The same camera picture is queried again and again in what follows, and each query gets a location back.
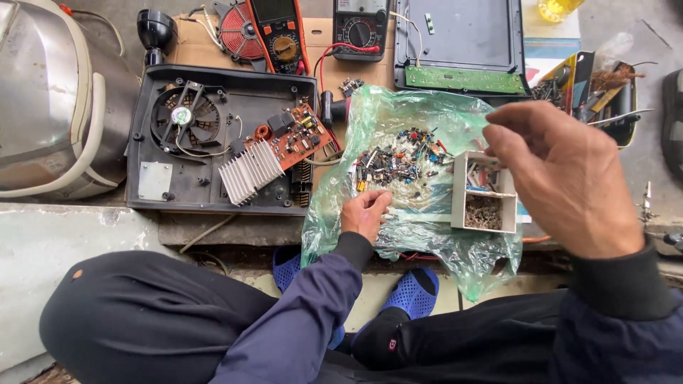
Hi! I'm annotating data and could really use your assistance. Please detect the black sock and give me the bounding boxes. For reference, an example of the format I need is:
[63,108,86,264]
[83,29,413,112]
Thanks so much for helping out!
[350,306,412,371]

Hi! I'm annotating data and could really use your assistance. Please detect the grey power cable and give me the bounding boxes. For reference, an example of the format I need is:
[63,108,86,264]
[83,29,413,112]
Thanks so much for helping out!
[179,213,239,255]

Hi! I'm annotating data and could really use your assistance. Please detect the glass of yellow liquid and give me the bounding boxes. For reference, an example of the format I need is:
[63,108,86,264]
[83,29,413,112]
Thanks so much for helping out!
[537,0,587,23]

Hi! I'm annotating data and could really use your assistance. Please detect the black induction cooker base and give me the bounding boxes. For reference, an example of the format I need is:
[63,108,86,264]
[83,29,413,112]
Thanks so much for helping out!
[126,64,319,216]

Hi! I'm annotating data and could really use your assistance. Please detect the red test lead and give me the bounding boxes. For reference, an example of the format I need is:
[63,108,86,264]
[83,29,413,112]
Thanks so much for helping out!
[313,43,382,92]

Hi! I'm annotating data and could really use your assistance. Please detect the green plastic bag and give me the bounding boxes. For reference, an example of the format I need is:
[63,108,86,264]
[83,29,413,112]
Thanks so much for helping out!
[300,84,524,304]

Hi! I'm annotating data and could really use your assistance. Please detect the black cooling fan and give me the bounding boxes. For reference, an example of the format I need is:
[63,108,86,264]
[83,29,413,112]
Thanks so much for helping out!
[150,81,227,156]

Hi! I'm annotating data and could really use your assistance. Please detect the orange black multimeter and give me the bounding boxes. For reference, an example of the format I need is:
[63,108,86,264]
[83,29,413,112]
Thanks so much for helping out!
[244,0,311,75]

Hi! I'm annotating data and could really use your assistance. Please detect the small silver metal tool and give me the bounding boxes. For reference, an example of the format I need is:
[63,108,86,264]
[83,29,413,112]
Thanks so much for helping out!
[635,181,660,224]

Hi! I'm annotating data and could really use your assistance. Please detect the orange circuit board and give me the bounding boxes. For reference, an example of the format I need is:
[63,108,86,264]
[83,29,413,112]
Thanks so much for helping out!
[244,101,336,171]

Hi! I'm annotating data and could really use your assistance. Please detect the person's black trousers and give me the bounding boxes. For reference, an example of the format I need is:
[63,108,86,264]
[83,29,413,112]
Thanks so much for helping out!
[38,251,568,384]

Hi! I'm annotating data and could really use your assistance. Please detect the person's right hand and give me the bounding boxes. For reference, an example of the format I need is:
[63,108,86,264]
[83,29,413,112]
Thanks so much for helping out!
[482,100,645,260]

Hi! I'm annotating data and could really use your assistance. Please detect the blue perforated sandal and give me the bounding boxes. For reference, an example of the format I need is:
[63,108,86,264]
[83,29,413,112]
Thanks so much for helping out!
[272,245,346,351]
[350,268,440,342]

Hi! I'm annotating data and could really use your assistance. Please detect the yellow tray of tools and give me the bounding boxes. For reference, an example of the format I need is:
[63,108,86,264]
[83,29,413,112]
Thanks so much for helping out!
[531,50,655,149]

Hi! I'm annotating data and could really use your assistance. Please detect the white divided parts box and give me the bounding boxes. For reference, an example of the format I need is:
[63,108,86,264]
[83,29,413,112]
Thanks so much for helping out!
[450,150,518,234]

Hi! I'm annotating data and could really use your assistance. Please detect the green circuit board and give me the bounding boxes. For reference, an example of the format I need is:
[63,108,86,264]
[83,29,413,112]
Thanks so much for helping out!
[404,66,527,96]

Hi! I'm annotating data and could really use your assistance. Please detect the red induction coil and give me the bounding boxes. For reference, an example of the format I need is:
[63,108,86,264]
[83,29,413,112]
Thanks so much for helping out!
[213,1,270,69]

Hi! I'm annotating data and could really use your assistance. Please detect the silver rice cooker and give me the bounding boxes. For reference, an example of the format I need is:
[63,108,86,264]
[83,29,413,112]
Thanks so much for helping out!
[0,0,141,200]

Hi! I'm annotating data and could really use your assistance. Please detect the heap of small electronic components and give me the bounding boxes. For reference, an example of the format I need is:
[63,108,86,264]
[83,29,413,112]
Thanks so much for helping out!
[352,126,454,194]

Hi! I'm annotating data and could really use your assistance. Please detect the black induction cooker top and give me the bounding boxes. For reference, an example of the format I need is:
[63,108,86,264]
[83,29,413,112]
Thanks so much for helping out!
[394,0,531,98]

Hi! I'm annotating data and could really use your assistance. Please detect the person's left hand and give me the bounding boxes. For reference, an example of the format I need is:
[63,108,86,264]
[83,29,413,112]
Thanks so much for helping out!
[340,190,394,246]

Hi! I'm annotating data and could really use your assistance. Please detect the black analog multimeter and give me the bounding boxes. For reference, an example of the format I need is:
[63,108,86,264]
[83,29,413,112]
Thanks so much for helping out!
[332,0,390,62]

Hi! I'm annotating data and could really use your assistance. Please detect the silver finned heat sink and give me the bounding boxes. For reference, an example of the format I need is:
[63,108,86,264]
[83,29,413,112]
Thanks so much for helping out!
[218,140,286,207]

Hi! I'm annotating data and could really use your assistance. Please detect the white blue box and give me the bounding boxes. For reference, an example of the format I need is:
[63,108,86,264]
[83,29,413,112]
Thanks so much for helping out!
[521,0,582,89]

